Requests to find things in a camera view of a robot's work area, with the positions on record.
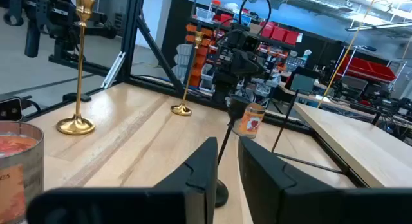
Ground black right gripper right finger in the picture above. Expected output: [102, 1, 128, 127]
[238, 136, 412, 224]

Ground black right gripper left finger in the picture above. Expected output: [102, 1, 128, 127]
[26, 136, 220, 224]

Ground candle jar orange label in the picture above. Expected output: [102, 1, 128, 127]
[232, 103, 267, 140]

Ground gold brass candlestick holder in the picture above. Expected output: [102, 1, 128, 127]
[170, 30, 206, 117]
[56, 0, 97, 136]

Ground black candlestick holder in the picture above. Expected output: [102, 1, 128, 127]
[214, 94, 252, 209]

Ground wooden shelf black legs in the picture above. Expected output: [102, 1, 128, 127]
[271, 88, 412, 189]

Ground dark background computer monitor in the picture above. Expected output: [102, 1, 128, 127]
[285, 66, 320, 93]

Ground rack with orange bins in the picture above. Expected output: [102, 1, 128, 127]
[183, 23, 220, 89]

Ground red storage bin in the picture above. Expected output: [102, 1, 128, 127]
[337, 55, 397, 84]

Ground black background machine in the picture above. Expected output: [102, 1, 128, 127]
[0, 0, 117, 59]

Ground silver aluminium bracket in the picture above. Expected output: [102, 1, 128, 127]
[100, 51, 127, 89]

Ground yellow hanging cord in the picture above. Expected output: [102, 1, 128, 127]
[317, 0, 379, 109]

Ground small black table camera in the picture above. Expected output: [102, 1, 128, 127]
[0, 97, 23, 122]

